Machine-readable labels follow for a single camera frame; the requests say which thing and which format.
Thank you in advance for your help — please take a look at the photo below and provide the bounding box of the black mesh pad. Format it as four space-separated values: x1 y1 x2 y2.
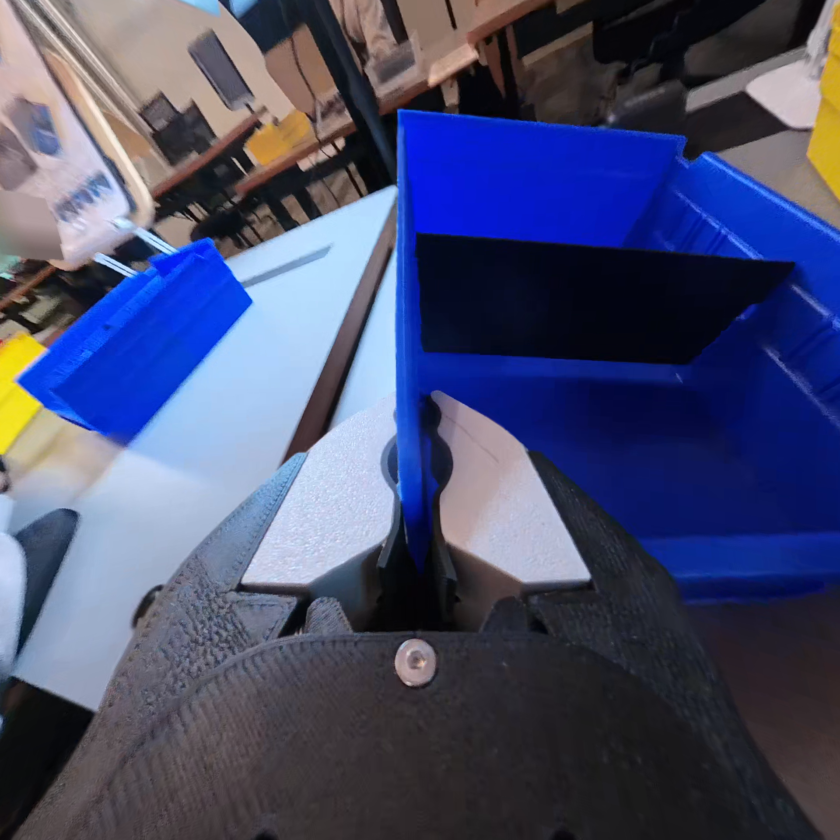
12 508 81 654

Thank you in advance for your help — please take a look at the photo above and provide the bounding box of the instruction poster on wooden board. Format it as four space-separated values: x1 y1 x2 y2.
0 0 157 265

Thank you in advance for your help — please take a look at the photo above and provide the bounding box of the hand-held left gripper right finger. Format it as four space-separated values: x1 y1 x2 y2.
430 390 593 614

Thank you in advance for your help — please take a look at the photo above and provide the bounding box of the blue plastic bin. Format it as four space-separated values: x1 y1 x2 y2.
15 237 254 445
395 109 840 602

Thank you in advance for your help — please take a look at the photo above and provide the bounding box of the black pole stand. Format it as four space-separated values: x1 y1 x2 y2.
307 0 396 188

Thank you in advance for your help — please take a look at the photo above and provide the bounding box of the wood-edged office desk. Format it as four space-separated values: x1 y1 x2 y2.
147 108 358 198

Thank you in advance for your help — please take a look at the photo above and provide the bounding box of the black bin divider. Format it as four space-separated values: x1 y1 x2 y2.
415 232 796 366

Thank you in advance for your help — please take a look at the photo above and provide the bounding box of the yellow plastic bin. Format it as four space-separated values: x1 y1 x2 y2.
245 110 317 166
805 0 840 199
0 331 48 455

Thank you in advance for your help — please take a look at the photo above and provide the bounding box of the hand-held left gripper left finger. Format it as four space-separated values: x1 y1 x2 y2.
241 392 403 614

